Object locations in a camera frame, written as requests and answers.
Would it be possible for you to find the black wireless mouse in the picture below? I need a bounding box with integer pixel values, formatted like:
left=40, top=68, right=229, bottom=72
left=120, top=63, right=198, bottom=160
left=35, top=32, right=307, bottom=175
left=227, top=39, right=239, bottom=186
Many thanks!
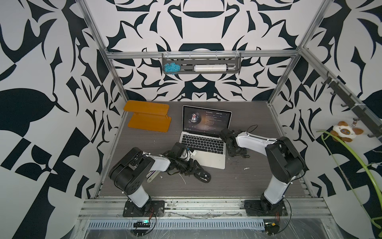
left=194, top=170, right=211, bottom=183

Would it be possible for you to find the silver laptop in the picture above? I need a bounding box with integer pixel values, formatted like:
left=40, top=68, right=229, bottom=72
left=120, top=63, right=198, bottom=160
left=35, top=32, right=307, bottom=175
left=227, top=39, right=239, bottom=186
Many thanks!
left=179, top=105, right=232, bottom=170

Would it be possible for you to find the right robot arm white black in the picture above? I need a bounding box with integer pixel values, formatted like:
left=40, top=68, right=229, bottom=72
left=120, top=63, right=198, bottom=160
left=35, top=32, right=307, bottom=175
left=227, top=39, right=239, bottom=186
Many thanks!
left=219, top=128, right=306, bottom=211

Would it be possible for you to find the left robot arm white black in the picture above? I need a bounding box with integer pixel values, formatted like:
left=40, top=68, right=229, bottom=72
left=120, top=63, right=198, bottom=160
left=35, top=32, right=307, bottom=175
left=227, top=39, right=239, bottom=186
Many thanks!
left=108, top=142, right=211, bottom=213

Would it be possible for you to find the white black stapler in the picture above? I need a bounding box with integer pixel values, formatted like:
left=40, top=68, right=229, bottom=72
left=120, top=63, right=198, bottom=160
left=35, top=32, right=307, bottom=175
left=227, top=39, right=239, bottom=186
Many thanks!
left=146, top=171, right=160, bottom=183

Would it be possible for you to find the left controller board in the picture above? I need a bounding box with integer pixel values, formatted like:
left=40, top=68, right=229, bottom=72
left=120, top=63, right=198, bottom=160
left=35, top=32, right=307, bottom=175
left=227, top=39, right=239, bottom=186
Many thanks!
left=133, top=220, right=151, bottom=229

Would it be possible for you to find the controller board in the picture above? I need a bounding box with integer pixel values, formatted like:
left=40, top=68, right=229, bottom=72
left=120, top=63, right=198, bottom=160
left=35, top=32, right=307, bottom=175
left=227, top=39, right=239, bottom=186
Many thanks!
left=133, top=220, right=151, bottom=229
left=265, top=223, right=280, bottom=236

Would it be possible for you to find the right controller board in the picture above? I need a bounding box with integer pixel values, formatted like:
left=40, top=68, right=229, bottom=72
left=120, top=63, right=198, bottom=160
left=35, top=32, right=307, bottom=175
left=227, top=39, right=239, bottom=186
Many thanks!
left=265, top=223, right=280, bottom=236

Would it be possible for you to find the white roll in rack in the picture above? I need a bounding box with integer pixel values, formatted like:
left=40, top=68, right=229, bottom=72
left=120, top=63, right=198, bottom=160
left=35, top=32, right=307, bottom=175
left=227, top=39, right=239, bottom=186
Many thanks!
left=194, top=64, right=227, bottom=72

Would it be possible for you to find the teal cloth ball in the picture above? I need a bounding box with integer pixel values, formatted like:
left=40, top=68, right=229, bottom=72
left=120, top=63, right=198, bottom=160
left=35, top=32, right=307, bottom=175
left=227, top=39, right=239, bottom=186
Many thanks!
left=164, top=62, right=181, bottom=74

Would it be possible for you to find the brown white plush toy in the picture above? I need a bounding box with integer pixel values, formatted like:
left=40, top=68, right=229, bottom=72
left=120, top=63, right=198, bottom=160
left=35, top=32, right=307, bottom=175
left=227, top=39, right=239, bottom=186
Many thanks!
left=330, top=121, right=364, bottom=142

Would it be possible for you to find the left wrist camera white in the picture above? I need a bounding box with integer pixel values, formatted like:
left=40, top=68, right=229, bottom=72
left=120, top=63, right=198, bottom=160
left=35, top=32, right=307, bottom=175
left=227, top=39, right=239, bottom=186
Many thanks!
left=188, top=149, right=197, bottom=160

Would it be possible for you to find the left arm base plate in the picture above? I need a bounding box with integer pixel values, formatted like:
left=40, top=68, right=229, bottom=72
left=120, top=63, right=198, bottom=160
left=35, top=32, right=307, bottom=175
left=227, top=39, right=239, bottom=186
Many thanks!
left=122, top=200, right=165, bottom=217

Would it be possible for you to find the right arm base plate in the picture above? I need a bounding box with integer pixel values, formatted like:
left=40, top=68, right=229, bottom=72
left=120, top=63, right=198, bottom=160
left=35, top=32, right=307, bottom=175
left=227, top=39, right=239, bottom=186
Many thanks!
left=244, top=200, right=288, bottom=217

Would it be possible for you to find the grey wall rack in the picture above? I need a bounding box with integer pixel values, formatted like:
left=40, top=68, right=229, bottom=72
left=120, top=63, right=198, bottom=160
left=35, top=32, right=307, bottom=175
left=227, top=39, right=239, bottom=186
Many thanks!
left=161, top=51, right=242, bottom=74

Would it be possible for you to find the grey hook rail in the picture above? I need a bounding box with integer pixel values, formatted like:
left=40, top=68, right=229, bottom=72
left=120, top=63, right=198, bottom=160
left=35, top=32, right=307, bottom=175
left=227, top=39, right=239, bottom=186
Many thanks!
left=322, top=71, right=382, bottom=142

